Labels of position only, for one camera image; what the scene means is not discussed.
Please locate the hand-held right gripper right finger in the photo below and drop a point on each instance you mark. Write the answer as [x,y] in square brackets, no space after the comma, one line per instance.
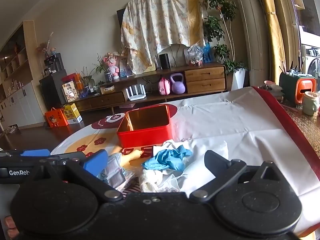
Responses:
[215,161]

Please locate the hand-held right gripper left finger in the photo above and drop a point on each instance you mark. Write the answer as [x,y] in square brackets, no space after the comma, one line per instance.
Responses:
[95,163]

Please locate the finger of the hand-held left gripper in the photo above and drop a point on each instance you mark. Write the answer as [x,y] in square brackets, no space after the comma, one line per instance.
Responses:
[67,156]
[35,152]

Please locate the clear face mask packet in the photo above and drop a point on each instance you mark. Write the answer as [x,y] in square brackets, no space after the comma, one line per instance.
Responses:
[112,172]

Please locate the yellow rubber glove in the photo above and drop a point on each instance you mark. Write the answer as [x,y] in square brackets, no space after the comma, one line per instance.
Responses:
[131,156]

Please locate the blue rubber glove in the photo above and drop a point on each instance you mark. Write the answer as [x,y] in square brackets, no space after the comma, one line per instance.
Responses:
[167,157]

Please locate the red tin box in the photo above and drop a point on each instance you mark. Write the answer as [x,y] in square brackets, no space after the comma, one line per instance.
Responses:
[145,135]

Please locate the white gauze roll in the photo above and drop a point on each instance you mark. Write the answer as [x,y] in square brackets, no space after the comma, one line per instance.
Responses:
[152,182]

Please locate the person's left hand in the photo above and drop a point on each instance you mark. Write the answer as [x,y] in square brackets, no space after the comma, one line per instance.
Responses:
[11,226]

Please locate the orange carton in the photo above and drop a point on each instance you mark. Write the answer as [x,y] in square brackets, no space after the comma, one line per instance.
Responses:
[56,118]

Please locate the printed white red tablecloth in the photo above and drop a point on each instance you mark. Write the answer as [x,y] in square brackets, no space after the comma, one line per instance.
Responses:
[225,120]

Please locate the yellow carton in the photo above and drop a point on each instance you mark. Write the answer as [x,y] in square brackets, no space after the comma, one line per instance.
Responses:
[72,113]

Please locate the black cabinet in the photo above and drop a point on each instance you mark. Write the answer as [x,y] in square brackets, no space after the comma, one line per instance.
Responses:
[51,92]

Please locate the cream snack box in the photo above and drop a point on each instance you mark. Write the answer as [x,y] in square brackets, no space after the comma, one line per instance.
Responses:
[70,92]

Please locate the blue toy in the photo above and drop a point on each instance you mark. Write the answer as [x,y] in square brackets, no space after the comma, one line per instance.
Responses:
[84,94]

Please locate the small cream box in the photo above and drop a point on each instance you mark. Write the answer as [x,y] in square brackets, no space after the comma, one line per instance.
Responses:
[107,89]

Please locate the red orange gift box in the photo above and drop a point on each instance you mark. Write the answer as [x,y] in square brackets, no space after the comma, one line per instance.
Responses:
[73,78]

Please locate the small potted plant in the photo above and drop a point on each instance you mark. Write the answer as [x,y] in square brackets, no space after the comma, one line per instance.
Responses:
[88,80]

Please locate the white router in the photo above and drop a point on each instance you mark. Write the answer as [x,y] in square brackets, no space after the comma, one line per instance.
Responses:
[135,95]

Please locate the wooden television cabinet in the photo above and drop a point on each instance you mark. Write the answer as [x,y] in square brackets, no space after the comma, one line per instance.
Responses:
[205,80]

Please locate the purple kettlebell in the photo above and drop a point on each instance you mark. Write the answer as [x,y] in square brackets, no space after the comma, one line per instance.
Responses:
[178,86]

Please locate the white planter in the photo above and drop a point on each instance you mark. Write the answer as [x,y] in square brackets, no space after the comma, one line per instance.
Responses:
[238,78]

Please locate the potted orchid plant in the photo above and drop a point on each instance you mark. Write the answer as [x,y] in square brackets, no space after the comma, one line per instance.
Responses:
[108,77]

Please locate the pink toy case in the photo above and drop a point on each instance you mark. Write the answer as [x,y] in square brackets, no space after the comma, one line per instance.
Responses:
[164,87]

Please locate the black coffee machine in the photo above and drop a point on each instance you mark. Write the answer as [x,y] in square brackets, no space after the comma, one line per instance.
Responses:
[55,63]

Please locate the floral table cover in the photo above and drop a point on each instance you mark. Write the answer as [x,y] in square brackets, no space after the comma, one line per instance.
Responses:
[305,127]

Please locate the wooden shelf unit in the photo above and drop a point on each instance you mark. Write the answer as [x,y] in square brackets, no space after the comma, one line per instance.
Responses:
[25,55]

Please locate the pink doll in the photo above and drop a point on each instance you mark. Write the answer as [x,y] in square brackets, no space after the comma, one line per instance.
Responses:
[113,66]

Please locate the cartoon picture card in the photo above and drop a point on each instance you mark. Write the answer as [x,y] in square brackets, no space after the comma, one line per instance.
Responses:
[125,67]

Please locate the green orange desk organizer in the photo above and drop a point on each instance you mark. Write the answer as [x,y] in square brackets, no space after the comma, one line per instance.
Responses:
[290,87]

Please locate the vase with dried flowers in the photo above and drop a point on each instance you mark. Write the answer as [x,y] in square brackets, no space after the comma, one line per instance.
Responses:
[46,47]

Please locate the blue bag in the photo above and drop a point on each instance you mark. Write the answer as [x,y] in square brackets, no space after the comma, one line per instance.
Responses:
[208,55]

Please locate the clear plastic bag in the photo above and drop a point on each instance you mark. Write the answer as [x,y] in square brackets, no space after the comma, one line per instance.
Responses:
[195,56]

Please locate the pale green mug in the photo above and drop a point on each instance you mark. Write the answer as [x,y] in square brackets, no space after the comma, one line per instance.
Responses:
[309,103]

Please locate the black speaker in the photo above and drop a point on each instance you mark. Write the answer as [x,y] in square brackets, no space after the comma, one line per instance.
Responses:
[164,61]

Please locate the white standing air conditioner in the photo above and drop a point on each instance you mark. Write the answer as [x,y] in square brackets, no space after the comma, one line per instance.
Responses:
[250,30]

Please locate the white washing machine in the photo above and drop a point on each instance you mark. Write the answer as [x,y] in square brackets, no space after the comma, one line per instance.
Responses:
[312,60]

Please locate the yellow curtain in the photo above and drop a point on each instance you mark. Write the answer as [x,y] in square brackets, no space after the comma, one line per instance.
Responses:
[272,30]

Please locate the floral yellow sheet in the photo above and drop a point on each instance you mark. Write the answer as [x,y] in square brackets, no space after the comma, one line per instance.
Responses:
[160,25]

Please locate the black television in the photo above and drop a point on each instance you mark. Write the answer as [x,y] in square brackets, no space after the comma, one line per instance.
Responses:
[120,17]

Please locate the tall potted tree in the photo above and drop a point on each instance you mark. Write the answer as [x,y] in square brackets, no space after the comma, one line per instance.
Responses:
[220,7]

